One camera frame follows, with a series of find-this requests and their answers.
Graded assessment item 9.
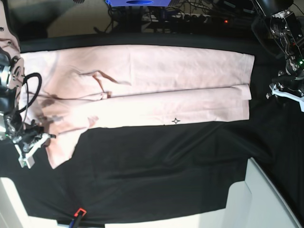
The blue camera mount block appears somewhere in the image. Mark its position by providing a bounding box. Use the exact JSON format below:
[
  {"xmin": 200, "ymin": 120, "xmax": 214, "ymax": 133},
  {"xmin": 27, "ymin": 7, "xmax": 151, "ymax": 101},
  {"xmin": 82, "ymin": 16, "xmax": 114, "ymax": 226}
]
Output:
[{"xmin": 105, "ymin": 0, "xmax": 171, "ymax": 7}]

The red clamp at bottom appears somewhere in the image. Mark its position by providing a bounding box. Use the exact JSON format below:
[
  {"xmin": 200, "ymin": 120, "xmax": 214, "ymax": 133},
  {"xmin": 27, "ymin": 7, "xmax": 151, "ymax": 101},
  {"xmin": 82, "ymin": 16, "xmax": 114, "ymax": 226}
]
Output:
[{"xmin": 68, "ymin": 208, "xmax": 87, "ymax": 228}]

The white frame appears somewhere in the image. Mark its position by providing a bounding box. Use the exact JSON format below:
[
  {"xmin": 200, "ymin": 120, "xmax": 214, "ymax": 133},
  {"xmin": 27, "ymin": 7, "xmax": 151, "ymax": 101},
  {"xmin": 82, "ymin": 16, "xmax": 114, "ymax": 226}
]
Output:
[
  {"xmin": 224, "ymin": 158, "xmax": 302, "ymax": 228},
  {"xmin": 0, "ymin": 178, "xmax": 58, "ymax": 228}
]

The black power strip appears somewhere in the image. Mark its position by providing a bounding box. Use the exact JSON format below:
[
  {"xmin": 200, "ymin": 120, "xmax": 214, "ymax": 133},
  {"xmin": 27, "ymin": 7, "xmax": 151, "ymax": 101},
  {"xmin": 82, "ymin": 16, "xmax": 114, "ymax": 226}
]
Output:
[{"xmin": 142, "ymin": 13, "xmax": 231, "ymax": 25}]

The white frame left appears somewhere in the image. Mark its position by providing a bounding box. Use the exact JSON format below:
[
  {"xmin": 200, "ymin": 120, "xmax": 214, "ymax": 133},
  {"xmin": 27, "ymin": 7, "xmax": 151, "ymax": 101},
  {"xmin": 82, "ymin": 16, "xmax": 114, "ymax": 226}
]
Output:
[{"xmin": 0, "ymin": 178, "xmax": 58, "ymax": 228}]

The black table cloth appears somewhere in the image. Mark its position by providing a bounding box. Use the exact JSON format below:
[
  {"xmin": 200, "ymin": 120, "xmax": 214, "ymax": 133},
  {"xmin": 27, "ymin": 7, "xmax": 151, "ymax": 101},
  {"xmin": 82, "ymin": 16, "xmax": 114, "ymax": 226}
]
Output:
[{"xmin": 0, "ymin": 34, "xmax": 304, "ymax": 225}]

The white frame right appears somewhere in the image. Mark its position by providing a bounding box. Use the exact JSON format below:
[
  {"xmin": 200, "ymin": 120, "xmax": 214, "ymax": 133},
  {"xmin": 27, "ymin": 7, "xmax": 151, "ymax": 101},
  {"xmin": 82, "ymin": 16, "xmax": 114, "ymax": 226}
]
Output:
[{"xmin": 224, "ymin": 158, "xmax": 302, "ymax": 228}]

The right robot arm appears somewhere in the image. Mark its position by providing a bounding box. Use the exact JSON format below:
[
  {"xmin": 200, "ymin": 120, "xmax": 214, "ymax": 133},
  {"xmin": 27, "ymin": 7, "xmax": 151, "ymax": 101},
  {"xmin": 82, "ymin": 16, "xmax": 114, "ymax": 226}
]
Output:
[{"xmin": 0, "ymin": 0, "xmax": 55, "ymax": 169}]

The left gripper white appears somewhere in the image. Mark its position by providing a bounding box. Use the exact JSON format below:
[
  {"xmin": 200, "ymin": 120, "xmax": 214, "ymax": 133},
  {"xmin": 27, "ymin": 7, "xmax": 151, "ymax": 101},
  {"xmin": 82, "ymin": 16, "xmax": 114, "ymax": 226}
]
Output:
[{"xmin": 266, "ymin": 79, "xmax": 304, "ymax": 112}]

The light pink T-shirt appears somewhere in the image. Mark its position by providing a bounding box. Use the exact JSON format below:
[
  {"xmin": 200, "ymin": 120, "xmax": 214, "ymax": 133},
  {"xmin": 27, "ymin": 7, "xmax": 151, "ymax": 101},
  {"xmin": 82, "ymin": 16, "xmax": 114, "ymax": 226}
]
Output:
[{"xmin": 21, "ymin": 45, "xmax": 255, "ymax": 169}]

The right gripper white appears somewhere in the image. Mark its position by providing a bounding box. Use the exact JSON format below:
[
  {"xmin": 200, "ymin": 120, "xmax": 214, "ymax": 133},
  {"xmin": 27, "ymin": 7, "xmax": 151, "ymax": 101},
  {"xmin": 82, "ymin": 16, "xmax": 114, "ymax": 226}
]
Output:
[{"xmin": 11, "ymin": 125, "xmax": 56, "ymax": 169}]

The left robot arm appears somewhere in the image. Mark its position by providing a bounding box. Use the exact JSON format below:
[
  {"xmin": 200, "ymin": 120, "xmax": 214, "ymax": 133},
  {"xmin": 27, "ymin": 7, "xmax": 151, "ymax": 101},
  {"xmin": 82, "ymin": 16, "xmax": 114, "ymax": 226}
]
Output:
[{"xmin": 252, "ymin": 0, "xmax": 304, "ymax": 111}]

